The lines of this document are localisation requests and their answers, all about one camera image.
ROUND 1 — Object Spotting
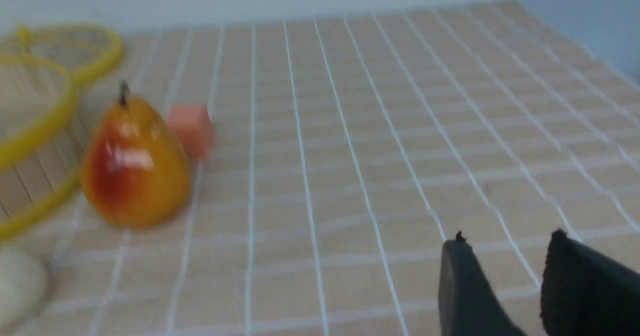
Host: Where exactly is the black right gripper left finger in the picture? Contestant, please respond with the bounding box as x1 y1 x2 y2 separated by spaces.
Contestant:
438 231 525 336

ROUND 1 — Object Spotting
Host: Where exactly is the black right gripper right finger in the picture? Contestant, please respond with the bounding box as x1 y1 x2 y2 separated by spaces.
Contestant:
540 229 640 336

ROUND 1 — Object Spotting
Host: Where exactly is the white bun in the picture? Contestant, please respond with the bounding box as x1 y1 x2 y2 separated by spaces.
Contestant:
0 244 51 334

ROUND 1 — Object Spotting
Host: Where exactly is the bamboo steamer tray yellow rim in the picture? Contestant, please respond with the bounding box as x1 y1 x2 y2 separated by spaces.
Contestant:
0 53 92 241

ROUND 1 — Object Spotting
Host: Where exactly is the bamboo steamer lid yellow rim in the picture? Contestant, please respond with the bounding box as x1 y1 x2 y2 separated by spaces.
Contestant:
0 22 125 87

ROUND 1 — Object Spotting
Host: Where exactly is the checked tan tablecloth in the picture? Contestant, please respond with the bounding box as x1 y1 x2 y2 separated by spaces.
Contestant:
5 1 639 336

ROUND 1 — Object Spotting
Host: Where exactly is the orange foam cube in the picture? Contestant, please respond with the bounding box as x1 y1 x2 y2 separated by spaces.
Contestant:
166 103 215 162

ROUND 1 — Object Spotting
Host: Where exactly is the orange toy pear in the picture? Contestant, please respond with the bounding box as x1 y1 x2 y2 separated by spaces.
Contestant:
80 81 192 230

